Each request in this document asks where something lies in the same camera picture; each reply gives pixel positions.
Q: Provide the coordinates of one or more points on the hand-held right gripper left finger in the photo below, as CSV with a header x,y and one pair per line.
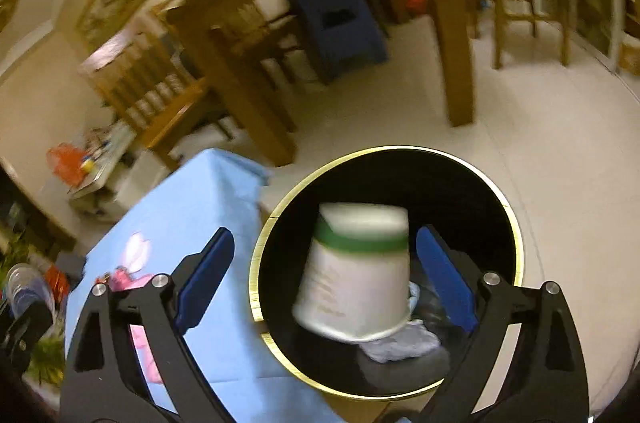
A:
x,y
207,273

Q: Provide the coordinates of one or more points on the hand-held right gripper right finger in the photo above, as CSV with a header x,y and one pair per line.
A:
x,y
445,278

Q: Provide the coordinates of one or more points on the white paper cup green band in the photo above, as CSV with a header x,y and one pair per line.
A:
x,y
355,278

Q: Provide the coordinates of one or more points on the black trash bin gold rim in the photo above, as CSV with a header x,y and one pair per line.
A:
x,y
400,183

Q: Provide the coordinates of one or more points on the green potted plant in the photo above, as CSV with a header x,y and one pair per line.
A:
x,y
47,360

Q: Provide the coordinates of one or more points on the clear plastic container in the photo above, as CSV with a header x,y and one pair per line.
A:
x,y
27,290

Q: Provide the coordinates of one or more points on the blue cartoon printed blanket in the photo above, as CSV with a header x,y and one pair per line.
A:
x,y
200,203

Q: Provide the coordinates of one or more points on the crumpled white tissue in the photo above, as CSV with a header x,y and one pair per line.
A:
x,y
400,343

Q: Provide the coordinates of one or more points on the white low cabinet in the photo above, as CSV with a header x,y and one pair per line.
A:
x,y
115,173

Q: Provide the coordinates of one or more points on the small yellow jar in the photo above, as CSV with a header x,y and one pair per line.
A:
x,y
88,164

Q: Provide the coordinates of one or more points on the orange plastic bag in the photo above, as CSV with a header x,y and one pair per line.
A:
x,y
65,165

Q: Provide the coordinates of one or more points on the wooden slat-back chair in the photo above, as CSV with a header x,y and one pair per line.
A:
x,y
260,43
165,103

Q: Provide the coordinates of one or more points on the blue plastic stool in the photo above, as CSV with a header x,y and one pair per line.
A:
x,y
335,23

